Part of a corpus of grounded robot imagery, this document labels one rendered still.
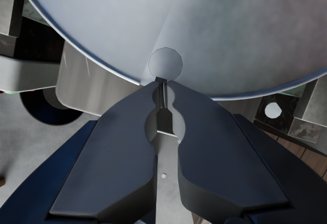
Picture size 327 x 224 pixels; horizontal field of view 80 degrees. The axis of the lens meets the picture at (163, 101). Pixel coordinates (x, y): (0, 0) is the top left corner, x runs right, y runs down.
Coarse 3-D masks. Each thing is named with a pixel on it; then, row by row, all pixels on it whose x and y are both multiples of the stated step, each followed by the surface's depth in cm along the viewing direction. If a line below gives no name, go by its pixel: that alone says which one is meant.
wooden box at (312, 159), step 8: (264, 128) 69; (272, 128) 94; (272, 136) 59; (280, 136) 62; (288, 136) 81; (288, 144) 60; (296, 144) 60; (304, 144) 75; (296, 152) 60; (304, 152) 60; (312, 152) 60; (320, 152) 68; (304, 160) 61; (312, 160) 61; (320, 160) 61; (312, 168) 61; (320, 168) 61; (192, 216) 71
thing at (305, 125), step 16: (320, 80) 27; (272, 96) 38; (288, 96) 33; (304, 96) 29; (320, 96) 28; (256, 112) 42; (288, 112) 32; (304, 112) 28; (320, 112) 28; (288, 128) 31; (304, 128) 31; (320, 128) 31
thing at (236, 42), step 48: (48, 0) 12; (96, 0) 12; (144, 0) 12; (192, 0) 12; (240, 0) 12; (288, 0) 13; (96, 48) 13; (144, 48) 13; (192, 48) 13; (240, 48) 13; (288, 48) 13; (240, 96) 13
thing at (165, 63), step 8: (168, 48) 13; (152, 56) 13; (160, 56) 13; (168, 56) 13; (176, 56) 13; (152, 64) 13; (160, 64) 13; (168, 64) 13; (176, 64) 13; (152, 72) 13; (160, 72) 13; (168, 72) 13; (176, 72) 13
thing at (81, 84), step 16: (64, 48) 13; (64, 64) 13; (80, 64) 13; (96, 64) 13; (64, 80) 13; (80, 80) 13; (96, 80) 13; (112, 80) 13; (160, 80) 13; (64, 96) 14; (80, 96) 14; (96, 96) 14; (112, 96) 14; (96, 112) 14; (160, 112) 14; (240, 112) 14; (160, 128) 14
